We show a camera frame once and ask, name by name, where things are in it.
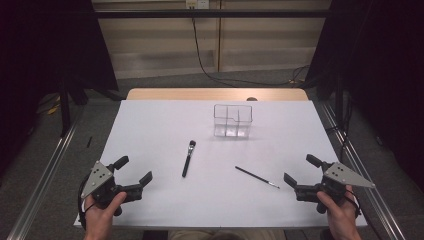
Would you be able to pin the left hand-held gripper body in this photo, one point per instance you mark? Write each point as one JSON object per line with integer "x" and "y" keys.
{"x": 96, "y": 178}

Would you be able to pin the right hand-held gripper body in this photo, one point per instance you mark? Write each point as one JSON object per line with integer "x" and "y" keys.
{"x": 343, "y": 175}

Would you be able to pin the thin black pen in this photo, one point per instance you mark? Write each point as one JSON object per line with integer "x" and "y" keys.
{"x": 255, "y": 176}

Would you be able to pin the black marker pen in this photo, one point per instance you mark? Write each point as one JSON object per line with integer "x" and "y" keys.
{"x": 187, "y": 161}

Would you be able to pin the clear plastic organizer box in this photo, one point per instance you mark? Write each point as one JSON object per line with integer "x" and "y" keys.
{"x": 233, "y": 120}

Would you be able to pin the person's right hand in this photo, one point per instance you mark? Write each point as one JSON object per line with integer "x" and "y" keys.
{"x": 341, "y": 216}

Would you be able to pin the person's left hand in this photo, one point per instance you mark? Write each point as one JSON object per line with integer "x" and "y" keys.
{"x": 100, "y": 220}

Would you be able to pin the small black stick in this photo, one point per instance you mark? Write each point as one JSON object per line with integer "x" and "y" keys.
{"x": 89, "y": 142}

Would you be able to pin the white table mat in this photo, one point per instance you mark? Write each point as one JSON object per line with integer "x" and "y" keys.
{"x": 200, "y": 206}

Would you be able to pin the dark table grommet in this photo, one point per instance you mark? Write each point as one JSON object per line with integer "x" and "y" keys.
{"x": 252, "y": 99}

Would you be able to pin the wooden table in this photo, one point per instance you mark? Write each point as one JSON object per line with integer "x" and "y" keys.
{"x": 200, "y": 94}

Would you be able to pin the black curtain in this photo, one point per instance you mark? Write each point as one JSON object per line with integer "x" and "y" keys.
{"x": 383, "y": 66}
{"x": 40, "y": 50}

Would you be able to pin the black horizontal bar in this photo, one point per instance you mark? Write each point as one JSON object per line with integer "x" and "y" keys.
{"x": 213, "y": 13}

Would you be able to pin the metal floor rail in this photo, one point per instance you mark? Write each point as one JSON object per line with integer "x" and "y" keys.
{"x": 43, "y": 180}
{"x": 366, "y": 200}

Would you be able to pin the black stand post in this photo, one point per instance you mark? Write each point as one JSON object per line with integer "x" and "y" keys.
{"x": 64, "y": 110}

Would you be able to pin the white wall socket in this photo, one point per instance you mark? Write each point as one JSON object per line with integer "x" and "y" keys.
{"x": 197, "y": 3}

